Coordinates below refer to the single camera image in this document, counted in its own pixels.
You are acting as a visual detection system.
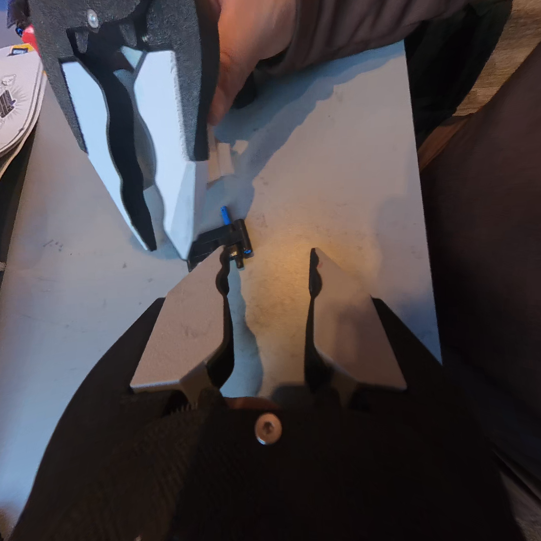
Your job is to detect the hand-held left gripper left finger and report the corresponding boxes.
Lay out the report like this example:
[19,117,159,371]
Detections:
[129,249,236,406]

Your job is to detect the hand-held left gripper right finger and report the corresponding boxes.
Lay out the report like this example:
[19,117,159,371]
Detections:
[303,248,408,408]

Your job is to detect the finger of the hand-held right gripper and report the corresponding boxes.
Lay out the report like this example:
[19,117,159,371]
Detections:
[113,46,208,261]
[60,58,158,253]

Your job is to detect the black brick beam blue pins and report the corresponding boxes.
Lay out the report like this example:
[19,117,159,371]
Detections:
[187,205,255,272]

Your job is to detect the person's right forearm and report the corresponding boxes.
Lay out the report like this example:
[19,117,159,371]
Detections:
[254,0,472,83]

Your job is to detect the grey desk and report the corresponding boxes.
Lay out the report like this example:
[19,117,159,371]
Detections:
[0,40,443,525]

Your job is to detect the person's right hand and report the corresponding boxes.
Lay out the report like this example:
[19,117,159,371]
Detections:
[208,0,306,126]

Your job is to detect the open instruction booklet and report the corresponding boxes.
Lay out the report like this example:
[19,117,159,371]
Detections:
[0,44,48,180]

